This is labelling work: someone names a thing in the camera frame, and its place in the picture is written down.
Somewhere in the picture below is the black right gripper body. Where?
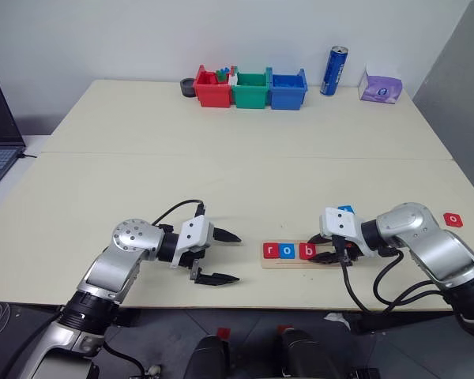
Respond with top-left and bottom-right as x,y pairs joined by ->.
331,240 -> 366,265

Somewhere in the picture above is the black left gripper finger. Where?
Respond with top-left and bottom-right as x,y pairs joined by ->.
193,272 -> 241,287
214,227 -> 243,244

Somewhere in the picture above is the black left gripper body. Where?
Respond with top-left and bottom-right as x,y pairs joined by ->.
177,227 -> 219,278

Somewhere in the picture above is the wooden letter tray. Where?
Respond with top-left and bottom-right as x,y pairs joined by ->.
261,239 -> 343,270

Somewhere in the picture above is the red letter o block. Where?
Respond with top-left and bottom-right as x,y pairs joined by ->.
442,212 -> 465,228

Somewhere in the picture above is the dark rounded shape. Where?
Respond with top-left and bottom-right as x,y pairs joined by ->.
278,329 -> 343,379
183,334 -> 231,379

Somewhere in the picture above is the green plastic bin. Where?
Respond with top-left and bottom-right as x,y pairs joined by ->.
231,66 -> 270,110

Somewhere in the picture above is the red plastic bin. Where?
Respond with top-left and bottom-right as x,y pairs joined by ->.
193,65 -> 234,108

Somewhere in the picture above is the blue plastic bin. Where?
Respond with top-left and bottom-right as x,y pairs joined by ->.
266,67 -> 309,111

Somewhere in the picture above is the dark grey round cup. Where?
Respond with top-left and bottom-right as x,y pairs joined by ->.
179,77 -> 198,97

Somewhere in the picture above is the purple tissue box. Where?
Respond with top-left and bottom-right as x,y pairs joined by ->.
358,62 -> 403,104

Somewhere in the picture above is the blue drink can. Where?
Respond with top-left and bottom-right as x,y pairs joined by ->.
319,45 -> 349,97

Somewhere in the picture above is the dark laptop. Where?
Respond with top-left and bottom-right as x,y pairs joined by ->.
0,80 -> 28,197

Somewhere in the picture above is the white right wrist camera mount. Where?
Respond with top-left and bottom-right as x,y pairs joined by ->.
318,205 -> 371,257

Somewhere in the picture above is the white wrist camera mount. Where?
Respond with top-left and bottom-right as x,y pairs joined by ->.
318,205 -> 371,257
169,215 -> 215,269

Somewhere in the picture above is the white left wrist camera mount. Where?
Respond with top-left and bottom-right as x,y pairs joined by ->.
169,215 -> 215,269

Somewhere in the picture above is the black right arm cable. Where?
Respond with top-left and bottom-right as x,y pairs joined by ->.
331,235 -> 457,315

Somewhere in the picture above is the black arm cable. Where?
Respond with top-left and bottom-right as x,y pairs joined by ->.
331,235 -> 457,315
152,199 -> 207,228

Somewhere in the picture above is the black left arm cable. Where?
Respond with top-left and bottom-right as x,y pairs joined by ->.
152,199 -> 207,228

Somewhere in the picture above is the black cable under table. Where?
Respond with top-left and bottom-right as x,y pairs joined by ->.
101,341 -> 147,374

